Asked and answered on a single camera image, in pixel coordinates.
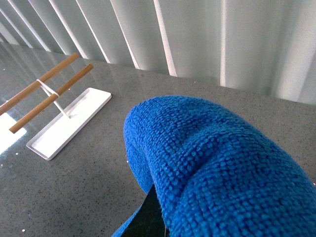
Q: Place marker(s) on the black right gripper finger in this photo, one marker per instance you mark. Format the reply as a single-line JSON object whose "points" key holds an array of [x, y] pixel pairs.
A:
{"points": [[148, 222]]}

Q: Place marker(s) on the blue microfiber cloth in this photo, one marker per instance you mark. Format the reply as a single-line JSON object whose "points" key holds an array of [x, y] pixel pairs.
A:
{"points": [[215, 174]]}

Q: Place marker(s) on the white towel rack with wooden bars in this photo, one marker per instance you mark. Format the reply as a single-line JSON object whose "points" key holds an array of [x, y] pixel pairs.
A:
{"points": [[66, 125]]}

